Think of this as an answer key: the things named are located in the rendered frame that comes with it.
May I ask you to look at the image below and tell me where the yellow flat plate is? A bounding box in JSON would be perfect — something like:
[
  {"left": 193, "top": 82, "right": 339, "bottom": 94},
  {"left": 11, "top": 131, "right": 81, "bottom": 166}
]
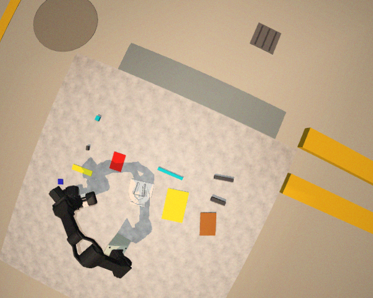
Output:
[{"left": 162, "top": 189, "right": 189, "bottom": 223}]

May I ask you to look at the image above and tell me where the yellow flat bar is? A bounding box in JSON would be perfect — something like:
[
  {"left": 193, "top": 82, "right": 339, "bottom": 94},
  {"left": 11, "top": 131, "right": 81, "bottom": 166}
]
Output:
[{"left": 72, "top": 165, "right": 93, "bottom": 176}]

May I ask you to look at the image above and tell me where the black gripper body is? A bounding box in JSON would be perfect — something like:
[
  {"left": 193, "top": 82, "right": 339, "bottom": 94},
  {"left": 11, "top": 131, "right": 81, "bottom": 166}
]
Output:
[{"left": 70, "top": 191, "right": 98, "bottom": 211}]

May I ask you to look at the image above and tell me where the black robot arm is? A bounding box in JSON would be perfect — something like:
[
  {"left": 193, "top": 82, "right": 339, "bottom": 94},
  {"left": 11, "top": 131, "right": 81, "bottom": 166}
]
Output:
[{"left": 49, "top": 186, "right": 132, "bottom": 278}]

